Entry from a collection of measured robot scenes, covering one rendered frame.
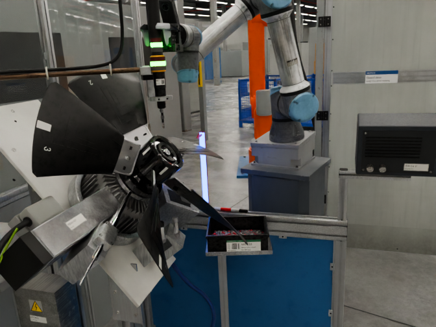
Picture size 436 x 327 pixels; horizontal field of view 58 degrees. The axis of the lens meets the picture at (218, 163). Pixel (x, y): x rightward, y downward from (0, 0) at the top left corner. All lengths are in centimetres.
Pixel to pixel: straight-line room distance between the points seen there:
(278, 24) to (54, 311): 117
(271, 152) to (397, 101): 141
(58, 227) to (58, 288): 38
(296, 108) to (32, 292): 107
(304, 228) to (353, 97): 150
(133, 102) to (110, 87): 8
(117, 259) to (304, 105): 86
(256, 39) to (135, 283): 420
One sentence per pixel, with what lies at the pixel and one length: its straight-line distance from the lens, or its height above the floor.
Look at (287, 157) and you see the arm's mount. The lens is 167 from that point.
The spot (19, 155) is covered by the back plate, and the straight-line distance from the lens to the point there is 122.
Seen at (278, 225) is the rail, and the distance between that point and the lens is 158.
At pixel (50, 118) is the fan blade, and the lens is 97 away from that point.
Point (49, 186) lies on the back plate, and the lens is 119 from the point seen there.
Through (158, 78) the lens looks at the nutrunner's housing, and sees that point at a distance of 118.
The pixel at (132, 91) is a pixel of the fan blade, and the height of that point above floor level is 138.
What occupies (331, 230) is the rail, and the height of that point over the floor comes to 82.
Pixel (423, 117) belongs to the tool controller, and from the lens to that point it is 149.
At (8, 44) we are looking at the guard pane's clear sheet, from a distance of 178.
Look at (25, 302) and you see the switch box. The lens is 138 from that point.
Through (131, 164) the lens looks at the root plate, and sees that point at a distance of 110.
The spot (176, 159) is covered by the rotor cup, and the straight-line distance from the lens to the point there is 112.
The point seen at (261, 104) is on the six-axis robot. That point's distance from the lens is 482.
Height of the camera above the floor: 148
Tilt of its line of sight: 15 degrees down
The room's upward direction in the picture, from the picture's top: 3 degrees counter-clockwise
